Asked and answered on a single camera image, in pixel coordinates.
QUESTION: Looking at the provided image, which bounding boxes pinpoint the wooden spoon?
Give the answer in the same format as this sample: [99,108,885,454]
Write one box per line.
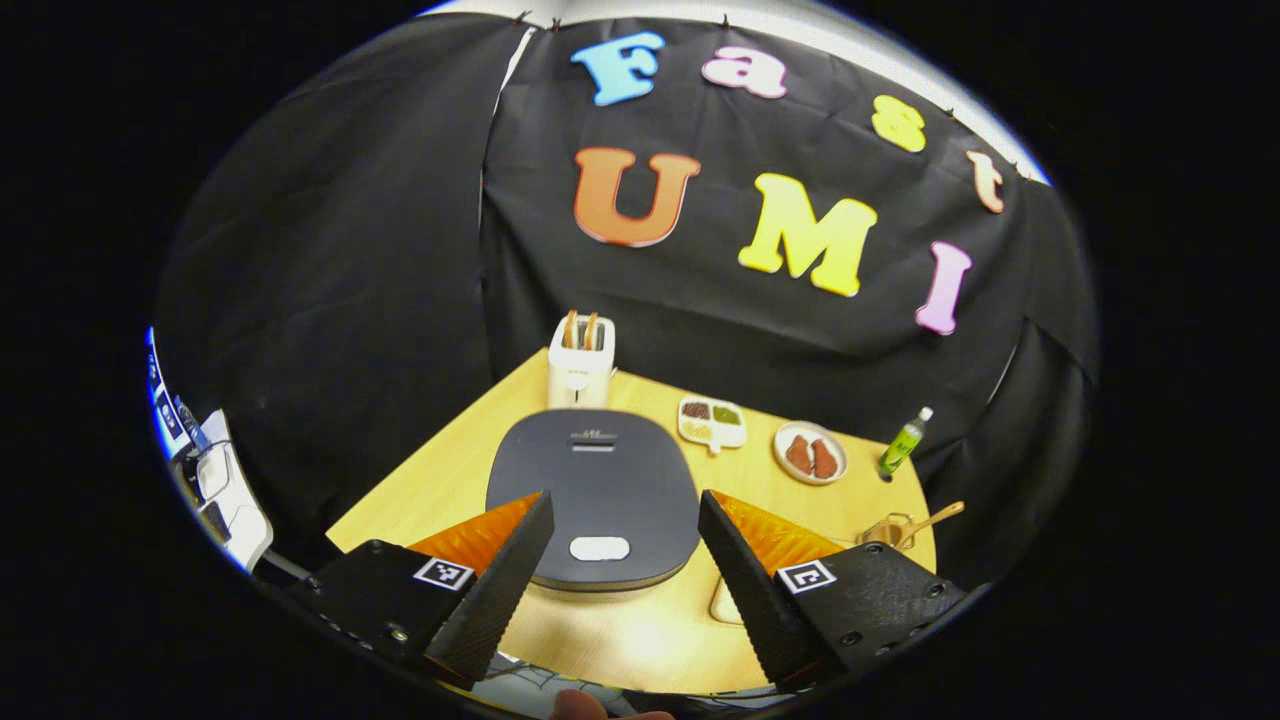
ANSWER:
[880,501,966,547]

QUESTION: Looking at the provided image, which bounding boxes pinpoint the white round plate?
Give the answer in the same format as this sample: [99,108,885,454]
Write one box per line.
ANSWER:
[773,421,849,486]

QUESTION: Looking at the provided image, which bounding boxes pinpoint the white plastic equipment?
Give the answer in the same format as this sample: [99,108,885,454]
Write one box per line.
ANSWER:
[148,325,274,574]

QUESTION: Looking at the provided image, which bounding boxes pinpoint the clear plastic box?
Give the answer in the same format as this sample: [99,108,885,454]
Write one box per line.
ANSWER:
[709,575,747,627]

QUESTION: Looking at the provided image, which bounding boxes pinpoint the green drink bottle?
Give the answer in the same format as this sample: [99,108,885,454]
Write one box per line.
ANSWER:
[877,406,935,479]

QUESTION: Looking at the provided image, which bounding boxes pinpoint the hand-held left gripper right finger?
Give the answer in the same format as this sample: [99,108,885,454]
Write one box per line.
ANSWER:
[697,490,969,693]

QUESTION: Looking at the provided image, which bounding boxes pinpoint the dark grey rice cooker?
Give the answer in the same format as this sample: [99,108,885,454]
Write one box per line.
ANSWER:
[486,408,701,593]

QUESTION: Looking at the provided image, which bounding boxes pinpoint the white toaster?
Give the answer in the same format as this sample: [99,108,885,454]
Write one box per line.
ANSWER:
[547,312,617,409]

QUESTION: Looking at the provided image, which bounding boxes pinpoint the white divided bean dish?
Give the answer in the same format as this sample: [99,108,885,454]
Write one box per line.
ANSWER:
[678,396,748,456]

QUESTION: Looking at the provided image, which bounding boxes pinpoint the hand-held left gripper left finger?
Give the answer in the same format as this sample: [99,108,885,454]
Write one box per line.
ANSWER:
[285,490,556,691]

